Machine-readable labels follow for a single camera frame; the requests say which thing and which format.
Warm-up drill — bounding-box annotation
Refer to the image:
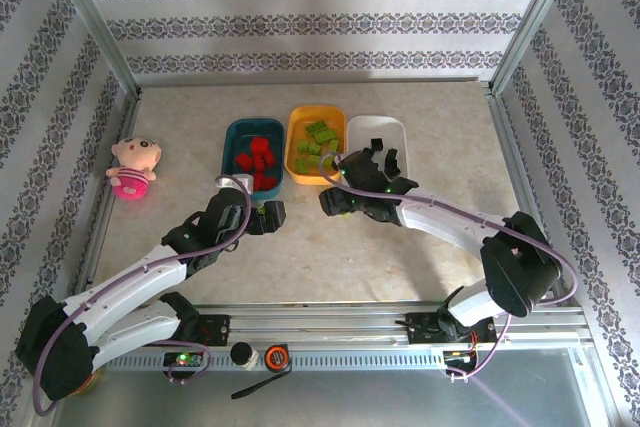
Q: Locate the orange plastic container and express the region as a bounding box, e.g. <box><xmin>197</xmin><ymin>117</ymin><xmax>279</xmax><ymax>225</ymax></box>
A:
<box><xmin>283</xmin><ymin>105</ymin><xmax>348</xmax><ymax>186</ymax></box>

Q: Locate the white plastic container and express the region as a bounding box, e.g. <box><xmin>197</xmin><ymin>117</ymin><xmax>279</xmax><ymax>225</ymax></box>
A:
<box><xmin>345</xmin><ymin>115</ymin><xmax>407</xmax><ymax>181</ymax></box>

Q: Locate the teal plastic container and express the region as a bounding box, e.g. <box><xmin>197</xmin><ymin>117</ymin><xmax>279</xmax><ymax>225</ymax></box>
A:
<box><xmin>220</xmin><ymin>118</ymin><xmax>286</xmax><ymax>198</ymax></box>

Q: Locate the pink plush doll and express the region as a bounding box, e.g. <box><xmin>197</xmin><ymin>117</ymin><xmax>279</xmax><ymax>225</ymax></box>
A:
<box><xmin>105</xmin><ymin>134</ymin><xmax>162</xmax><ymax>203</ymax></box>

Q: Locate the white bottle black cap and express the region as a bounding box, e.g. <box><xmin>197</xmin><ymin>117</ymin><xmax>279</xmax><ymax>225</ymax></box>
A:
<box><xmin>229</xmin><ymin>341</ymin><xmax>260</xmax><ymax>372</ymax></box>

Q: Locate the orange black tape measure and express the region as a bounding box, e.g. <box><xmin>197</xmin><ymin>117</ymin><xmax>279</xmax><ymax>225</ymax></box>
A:
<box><xmin>230</xmin><ymin>343</ymin><xmax>294</xmax><ymax>401</ymax></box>

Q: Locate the left black controller board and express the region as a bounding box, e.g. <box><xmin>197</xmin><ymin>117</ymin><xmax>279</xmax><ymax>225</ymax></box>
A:
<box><xmin>163</xmin><ymin>350</ymin><xmax>207</xmax><ymax>369</ymax></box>

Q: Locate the black controller board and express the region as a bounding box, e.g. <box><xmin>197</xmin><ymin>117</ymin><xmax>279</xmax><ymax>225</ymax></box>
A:
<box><xmin>163</xmin><ymin>350</ymin><xmax>207</xmax><ymax>369</ymax></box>
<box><xmin>443</xmin><ymin>349</ymin><xmax>480</xmax><ymax>367</ymax></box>

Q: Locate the right black controller board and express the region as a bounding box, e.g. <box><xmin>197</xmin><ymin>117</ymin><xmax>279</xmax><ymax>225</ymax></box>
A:
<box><xmin>443</xmin><ymin>349</ymin><xmax>480</xmax><ymax>367</ymax></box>

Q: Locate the grey metal plate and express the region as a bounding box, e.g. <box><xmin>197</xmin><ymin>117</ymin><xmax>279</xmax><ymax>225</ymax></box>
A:
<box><xmin>47</xmin><ymin>349</ymin><xmax>611</xmax><ymax>427</ymax></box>

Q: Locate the red round tin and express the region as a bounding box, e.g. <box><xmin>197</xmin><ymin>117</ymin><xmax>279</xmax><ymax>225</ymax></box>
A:
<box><xmin>87</xmin><ymin>364</ymin><xmax>106</xmax><ymax>396</ymax></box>

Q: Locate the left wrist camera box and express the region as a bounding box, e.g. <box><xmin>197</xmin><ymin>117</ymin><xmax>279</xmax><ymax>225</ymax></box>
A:
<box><xmin>214</xmin><ymin>173</ymin><xmax>255</xmax><ymax>194</ymax></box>

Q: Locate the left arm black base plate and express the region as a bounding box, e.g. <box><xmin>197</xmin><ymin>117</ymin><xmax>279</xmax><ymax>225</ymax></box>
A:
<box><xmin>174</xmin><ymin>314</ymin><xmax>232</xmax><ymax>348</ymax></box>

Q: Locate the aluminium mounting rail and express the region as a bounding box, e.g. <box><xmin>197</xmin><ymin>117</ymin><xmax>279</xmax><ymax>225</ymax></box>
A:
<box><xmin>47</xmin><ymin>302</ymin><xmax>596</xmax><ymax>351</ymax></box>

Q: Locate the aluminium back rail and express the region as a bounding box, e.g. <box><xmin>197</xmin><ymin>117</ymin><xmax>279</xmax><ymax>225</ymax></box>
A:
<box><xmin>135</xmin><ymin>75</ymin><xmax>494</xmax><ymax>91</ymax></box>

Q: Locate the aluminium side rail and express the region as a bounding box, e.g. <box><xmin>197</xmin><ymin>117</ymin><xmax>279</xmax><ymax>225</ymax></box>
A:
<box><xmin>69</xmin><ymin>89</ymin><xmax>144</xmax><ymax>311</ymax></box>
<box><xmin>485</xmin><ymin>89</ymin><xmax>586</xmax><ymax>311</ymax></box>

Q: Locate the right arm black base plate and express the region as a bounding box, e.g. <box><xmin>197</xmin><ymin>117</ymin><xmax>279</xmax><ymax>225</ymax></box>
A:
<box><xmin>407</xmin><ymin>313</ymin><xmax>497</xmax><ymax>346</ymax></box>

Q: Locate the slotted metal cable duct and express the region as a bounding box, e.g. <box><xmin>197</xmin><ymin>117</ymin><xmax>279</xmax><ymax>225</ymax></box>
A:
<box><xmin>102</xmin><ymin>350</ymin><xmax>449</xmax><ymax>371</ymax></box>

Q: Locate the aluminium frame post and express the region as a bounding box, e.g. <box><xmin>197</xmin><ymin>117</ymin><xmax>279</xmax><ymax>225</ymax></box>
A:
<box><xmin>487</xmin><ymin>0</ymin><xmax>587</xmax><ymax>96</ymax></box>
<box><xmin>42</xmin><ymin>0</ymin><xmax>145</xmax><ymax>98</ymax></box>

